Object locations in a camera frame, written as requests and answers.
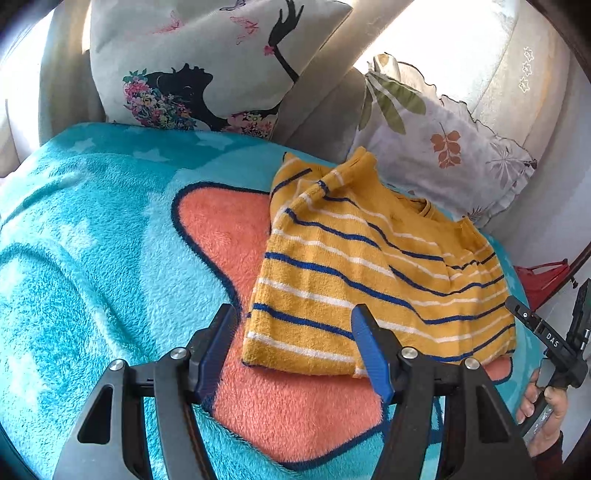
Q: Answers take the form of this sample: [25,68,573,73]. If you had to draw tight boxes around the person's right hand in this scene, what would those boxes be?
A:
[515,368,563,457]

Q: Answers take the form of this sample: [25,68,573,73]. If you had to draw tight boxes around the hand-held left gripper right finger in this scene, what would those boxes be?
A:
[351,305,539,480]

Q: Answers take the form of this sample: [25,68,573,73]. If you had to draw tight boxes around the yellow striped knit sweater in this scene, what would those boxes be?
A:
[242,147,517,379]

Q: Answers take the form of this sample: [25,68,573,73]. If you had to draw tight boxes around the white pillow leaf print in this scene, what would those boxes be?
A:
[348,53,539,229]

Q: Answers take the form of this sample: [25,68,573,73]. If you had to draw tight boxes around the beige sofa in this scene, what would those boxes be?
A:
[0,0,591,278]

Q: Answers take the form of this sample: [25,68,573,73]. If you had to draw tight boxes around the red object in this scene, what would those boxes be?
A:
[512,260,580,311]

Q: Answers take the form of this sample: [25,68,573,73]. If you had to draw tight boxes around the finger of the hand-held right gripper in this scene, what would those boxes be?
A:
[505,295,543,332]

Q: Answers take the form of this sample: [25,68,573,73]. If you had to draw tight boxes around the person's right forearm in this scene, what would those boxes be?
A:
[530,431,566,477]

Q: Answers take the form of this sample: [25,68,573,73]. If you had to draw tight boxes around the teal fleece blanket orange star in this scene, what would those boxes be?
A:
[0,121,550,480]

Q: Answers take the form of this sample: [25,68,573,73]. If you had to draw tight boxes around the cream pillow black silhouette print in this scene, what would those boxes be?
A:
[89,0,354,141]

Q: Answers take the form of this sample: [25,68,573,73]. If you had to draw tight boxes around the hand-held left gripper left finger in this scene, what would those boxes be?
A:
[52,302,238,480]

